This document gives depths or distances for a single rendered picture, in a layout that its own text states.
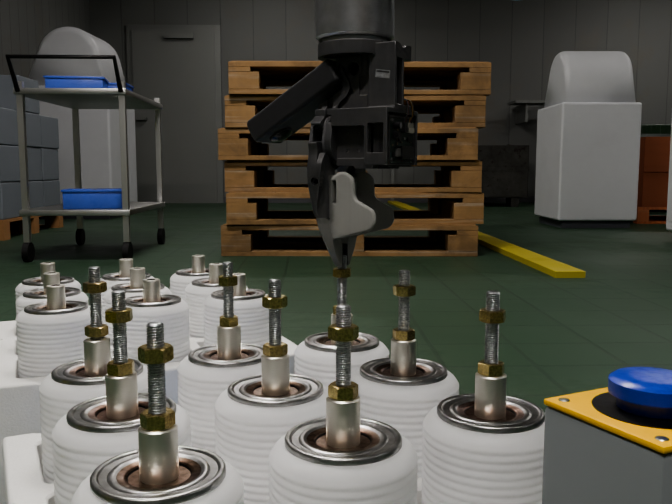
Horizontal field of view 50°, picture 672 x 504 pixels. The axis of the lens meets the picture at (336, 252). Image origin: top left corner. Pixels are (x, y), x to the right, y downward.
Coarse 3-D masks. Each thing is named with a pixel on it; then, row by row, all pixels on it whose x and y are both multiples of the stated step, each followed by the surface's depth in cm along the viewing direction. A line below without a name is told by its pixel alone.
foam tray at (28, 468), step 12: (12, 444) 64; (24, 444) 64; (36, 444) 65; (12, 456) 62; (24, 456) 62; (36, 456) 62; (12, 468) 59; (24, 468) 59; (36, 468) 59; (12, 480) 57; (24, 480) 57; (36, 480) 57; (420, 480) 57; (12, 492) 55; (24, 492) 55; (36, 492) 55; (48, 492) 55; (420, 492) 56
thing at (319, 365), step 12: (300, 348) 71; (384, 348) 72; (300, 360) 70; (312, 360) 69; (324, 360) 68; (360, 360) 68; (300, 372) 71; (312, 372) 69; (324, 372) 68; (324, 384) 69
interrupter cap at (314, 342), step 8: (312, 336) 74; (320, 336) 74; (360, 336) 74; (368, 336) 74; (312, 344) 70; (320, 344) 71; (328, 344) 72; (352, 344) 72; (360, 344) 71; (368, 344) 71; (376, 344) 71
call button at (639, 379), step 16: (624, 368) 35; (640, 368) 35; (656, 368) 35; (608, 384) 34; (624, 384) 33; (640, 384) 32; (656, 384) 32; (624, 400) 33; (640, 400) 32; (656, 400) 32; (656, 416) 32
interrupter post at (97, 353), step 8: (104, 336) 62; (88, 344) 61; (96, 344) 61; (104, 344) 61; (88, 352) 61; (96, 352) 61; (104, 352) 61; (88, 360) 61; (96, 360) 61; (104, 360) 61; (88, 368) 61; (96, 368) 61; (104, 368) 61
